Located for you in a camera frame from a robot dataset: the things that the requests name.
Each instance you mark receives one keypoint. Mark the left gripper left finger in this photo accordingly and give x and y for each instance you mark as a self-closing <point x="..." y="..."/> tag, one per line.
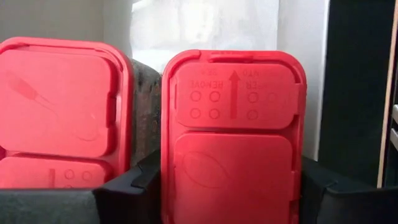
<point x="130" y="199"/>

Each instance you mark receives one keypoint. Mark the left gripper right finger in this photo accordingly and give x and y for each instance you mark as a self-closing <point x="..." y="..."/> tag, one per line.
<point x="342" y="205"/>

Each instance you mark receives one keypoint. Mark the red-lid smoked paprika tin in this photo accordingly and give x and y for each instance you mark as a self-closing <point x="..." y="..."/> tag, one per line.
<point x="233" y="140"/>
<point x="62" y="109"/>

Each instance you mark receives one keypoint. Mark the wooden table board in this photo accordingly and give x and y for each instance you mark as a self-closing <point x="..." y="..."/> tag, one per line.
<point x="388" y="93"/>

